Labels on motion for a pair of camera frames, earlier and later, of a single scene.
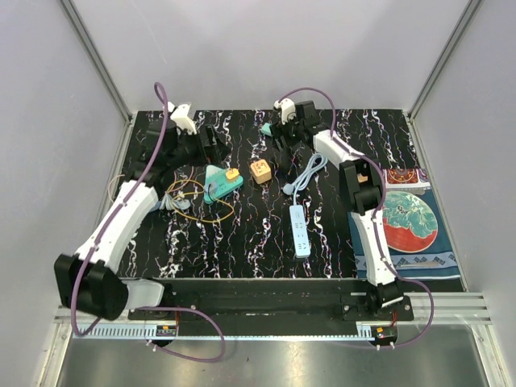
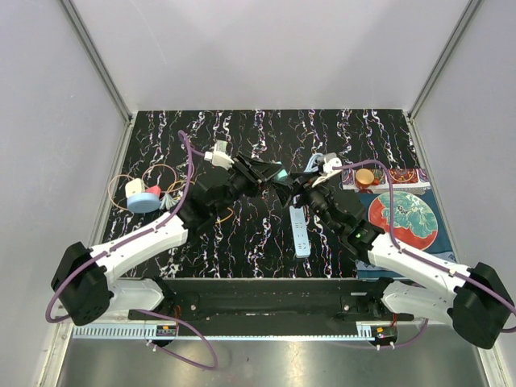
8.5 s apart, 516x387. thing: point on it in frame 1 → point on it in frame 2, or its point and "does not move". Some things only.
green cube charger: (266, 129) → (282, 175)
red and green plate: (409, 224) does not move
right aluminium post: (468, 14) does not move
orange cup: (361, 178) does not move
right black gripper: (279, 130) → (286, 191)
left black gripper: (216, 152) → (258, 173)
